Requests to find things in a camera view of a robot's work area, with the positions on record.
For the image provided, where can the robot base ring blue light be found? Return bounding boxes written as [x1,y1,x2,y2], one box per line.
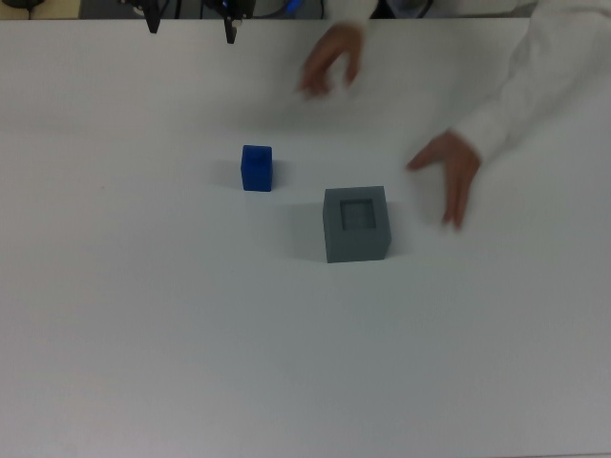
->
[253,0,327,19]

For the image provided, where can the grey hollow cuboid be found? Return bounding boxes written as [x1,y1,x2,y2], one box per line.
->
[322,185,394,264]

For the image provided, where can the blue block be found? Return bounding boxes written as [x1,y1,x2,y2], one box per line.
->
[240,144,274,193]

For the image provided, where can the person's left hand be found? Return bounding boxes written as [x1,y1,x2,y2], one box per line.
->
[405,127,483,233]

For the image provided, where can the person's right hand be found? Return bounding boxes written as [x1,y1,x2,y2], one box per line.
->
[294,21,367,101]

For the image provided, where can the person's torso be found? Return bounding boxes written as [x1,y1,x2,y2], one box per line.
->
[371,0,611,21]

